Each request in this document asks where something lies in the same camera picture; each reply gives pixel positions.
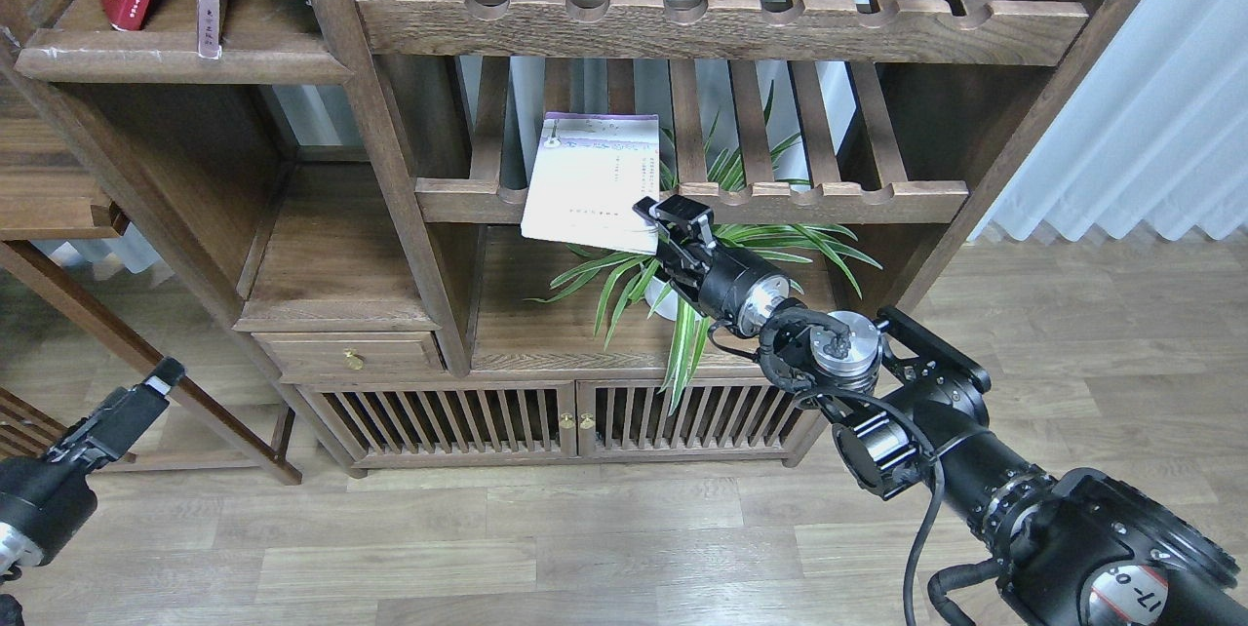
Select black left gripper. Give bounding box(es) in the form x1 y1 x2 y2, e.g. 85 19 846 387
1 358 183 571

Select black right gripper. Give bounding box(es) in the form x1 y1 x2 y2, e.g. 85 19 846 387
631 196 792 338

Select white purple book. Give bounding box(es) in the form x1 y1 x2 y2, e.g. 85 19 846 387
520 112 660 254

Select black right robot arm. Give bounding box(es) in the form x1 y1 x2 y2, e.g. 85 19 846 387
636 195 1246 625

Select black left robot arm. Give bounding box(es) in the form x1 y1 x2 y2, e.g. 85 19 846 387
1 358 183 581

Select green spider plant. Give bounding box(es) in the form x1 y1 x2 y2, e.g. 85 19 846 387
530 80 884 417

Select white plant pot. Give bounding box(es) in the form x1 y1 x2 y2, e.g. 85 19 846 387
643 278 683 320

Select brass drawer knob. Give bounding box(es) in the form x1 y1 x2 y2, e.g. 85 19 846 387
343 349 366 370

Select wooden side rack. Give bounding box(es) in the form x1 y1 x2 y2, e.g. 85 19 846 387
0 90 305 486

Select dark wooden bookshelf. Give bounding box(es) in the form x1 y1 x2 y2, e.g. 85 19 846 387
2 0 1139 476

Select white pleated curtain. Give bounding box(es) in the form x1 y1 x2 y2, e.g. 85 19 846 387
973 0 1247 241

